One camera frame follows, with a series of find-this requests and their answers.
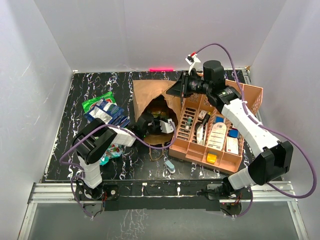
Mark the white red box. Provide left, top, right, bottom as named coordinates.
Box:
left=225, top=136, right=239, bottom=155

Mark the green cassava chips bag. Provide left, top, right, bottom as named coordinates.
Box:
left=82, top=91, right=116, bottom=113

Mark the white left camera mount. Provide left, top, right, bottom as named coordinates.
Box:
left=159, top=118, right=175, bottom=134

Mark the orange plastic organizer tray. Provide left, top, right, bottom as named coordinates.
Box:
left=168, top=78, right=264, bottom=174

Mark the yellow block in tray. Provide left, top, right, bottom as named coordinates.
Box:
left=206, top=152, right=217, bottom=165

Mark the dark green snack packet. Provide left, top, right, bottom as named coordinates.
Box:
left=149, top=106, right=170, bottom=119

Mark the white label card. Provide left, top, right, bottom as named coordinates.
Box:
left=207, top=122, right=227, bottom=151

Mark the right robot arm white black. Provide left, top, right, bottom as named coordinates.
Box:
left=166, top=60, right=294, bottom=199

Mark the black marker pen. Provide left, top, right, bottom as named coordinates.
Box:
left=201, top=112, right=211, bottom=126

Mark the teal snack packet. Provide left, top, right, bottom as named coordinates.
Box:
left=99, top=144, right=123, bottom=166

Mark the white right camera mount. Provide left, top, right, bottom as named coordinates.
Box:
left=185, top=51, right=202, bottom=74

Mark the blue square box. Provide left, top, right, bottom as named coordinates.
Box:
left=228, top=128, right=240, bottom=138

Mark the aluminium front rail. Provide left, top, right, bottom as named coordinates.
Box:
left=19, top=180, right=300, bottom=240

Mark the brown paper bag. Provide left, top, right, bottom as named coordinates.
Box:
left=129, top=79, right=182, bottom=153

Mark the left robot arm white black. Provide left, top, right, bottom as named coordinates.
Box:
left=72, top=113, right=165, bottom=200

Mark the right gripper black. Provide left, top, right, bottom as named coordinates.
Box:
left=166, top=70, right=212, bottom=98

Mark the small blue white stapler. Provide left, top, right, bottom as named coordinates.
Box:
left=164, top=160, right=176, bottom=174

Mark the blue salt vinegar chips bag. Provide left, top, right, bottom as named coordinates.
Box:
left=84, top=111, right=130, bottom=128

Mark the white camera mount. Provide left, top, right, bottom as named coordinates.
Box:
left=159, top=118, right=175, bottom=134
left=185, top=51, right=202, bottom=74

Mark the white green tube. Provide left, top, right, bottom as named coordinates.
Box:
left=185, top=116, right=192, bottom=130

